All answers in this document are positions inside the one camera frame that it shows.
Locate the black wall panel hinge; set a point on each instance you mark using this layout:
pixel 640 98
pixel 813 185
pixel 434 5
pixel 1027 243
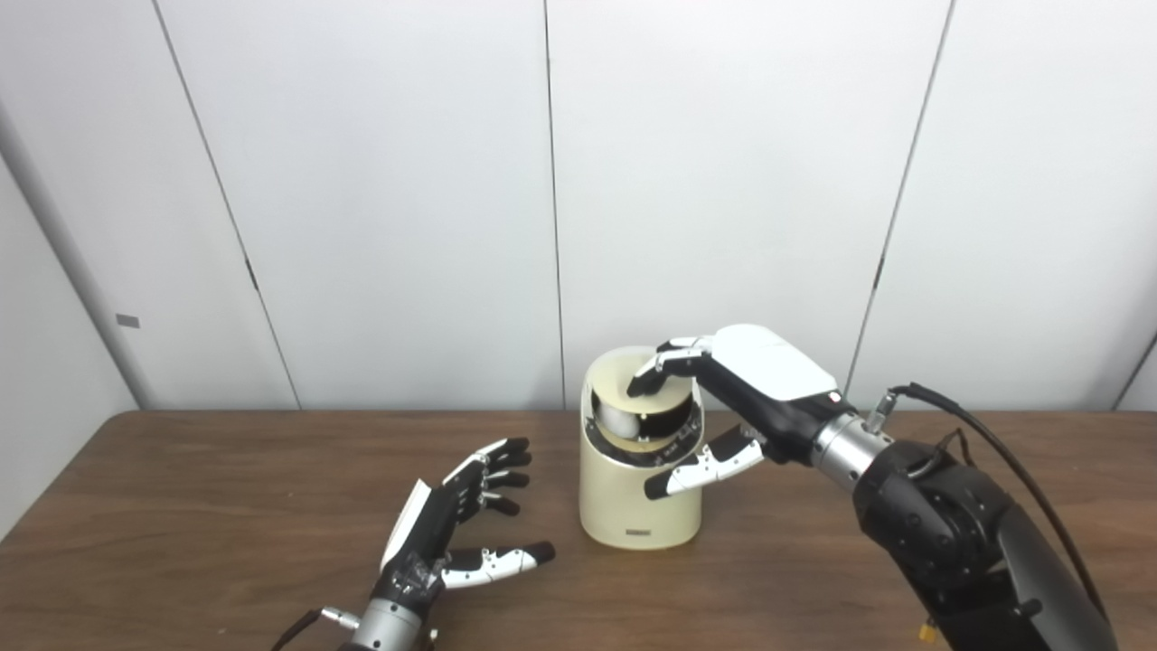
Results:
pixel 878 273
pixel 251 275

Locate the cream-colored round bin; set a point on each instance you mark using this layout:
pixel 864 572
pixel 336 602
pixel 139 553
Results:
pixel 633 506

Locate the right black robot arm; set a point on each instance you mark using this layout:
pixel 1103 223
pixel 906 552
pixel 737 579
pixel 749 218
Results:
pixel 958 533

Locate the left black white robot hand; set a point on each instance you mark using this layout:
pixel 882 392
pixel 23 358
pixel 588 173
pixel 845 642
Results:
pixel 425 542

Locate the cream round bin lid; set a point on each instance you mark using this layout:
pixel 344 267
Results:
pixel 669 398

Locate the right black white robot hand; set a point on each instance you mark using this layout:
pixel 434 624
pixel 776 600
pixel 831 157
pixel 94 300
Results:
pixel 768 371

